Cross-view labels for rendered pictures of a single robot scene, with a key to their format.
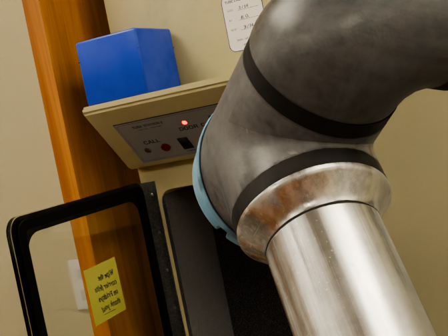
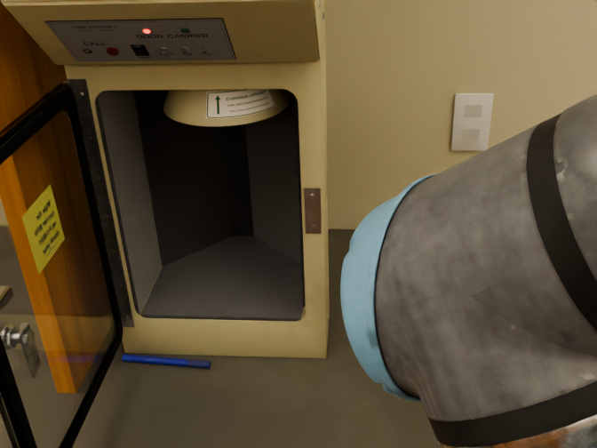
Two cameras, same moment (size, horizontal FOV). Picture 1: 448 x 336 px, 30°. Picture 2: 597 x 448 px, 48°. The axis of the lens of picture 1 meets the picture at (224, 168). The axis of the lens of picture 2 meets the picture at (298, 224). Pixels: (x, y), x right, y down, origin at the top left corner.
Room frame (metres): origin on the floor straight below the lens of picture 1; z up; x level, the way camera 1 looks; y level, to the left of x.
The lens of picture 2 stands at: (0.40, 0.15, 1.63)
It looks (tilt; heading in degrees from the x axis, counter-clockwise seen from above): 30 degrees down; 340
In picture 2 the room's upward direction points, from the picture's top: 2 degrees counter-clockwise
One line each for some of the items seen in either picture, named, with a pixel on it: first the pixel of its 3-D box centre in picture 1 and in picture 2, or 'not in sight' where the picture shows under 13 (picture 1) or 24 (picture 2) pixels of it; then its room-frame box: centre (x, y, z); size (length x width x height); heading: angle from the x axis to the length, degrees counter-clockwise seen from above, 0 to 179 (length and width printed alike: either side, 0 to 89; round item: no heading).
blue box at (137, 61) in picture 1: (129, 67); not in sight; (1.19, 0.10, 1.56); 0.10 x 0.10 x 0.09; 64
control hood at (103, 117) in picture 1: (207, 119); (172, 28); (1.15, 0.01, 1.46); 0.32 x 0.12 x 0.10; 64
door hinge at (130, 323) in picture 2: (171, 309); (102, 218); (1.26, 0.12, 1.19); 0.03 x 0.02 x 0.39; 64
